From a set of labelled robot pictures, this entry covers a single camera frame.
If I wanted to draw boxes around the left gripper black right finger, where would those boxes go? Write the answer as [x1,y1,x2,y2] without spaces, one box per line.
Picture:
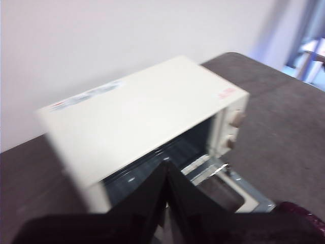
[169,162,325,244]

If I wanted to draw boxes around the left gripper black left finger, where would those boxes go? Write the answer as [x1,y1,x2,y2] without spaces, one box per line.
[10,161,167,244]

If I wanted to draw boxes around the glass oven door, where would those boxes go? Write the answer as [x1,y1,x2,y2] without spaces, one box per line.
[181,162,277,214]

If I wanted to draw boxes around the purple eggplant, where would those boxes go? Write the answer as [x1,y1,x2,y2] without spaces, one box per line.
[275,201,325,237]

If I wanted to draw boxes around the white oven knob, beige grip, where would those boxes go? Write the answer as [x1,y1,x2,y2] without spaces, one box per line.
[230,109,247,127]
[220,133,238,150]

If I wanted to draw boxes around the white toaster oven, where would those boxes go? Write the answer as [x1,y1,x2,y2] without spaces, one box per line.
[34,55,250,214]

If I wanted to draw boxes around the pale background table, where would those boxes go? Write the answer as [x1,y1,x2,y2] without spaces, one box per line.
[284,38,325,84]

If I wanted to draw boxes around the metal wire oven rack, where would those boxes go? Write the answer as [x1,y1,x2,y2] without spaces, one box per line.
[181,157,231,184]

